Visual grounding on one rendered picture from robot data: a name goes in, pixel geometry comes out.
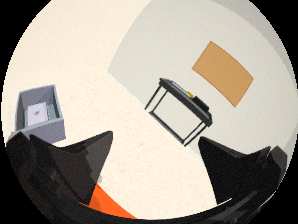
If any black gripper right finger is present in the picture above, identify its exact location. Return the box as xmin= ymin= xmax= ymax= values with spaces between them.
xmin=198 ymin=136 xmax=271 ymax=205

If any white square plate with hole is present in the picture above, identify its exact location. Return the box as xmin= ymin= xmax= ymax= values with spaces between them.
xmin=28 ymin=103 xmax=49 ymax=127

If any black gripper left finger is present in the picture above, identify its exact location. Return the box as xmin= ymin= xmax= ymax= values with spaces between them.
xmin=29 ymin=129 xmax=113 ymax=206

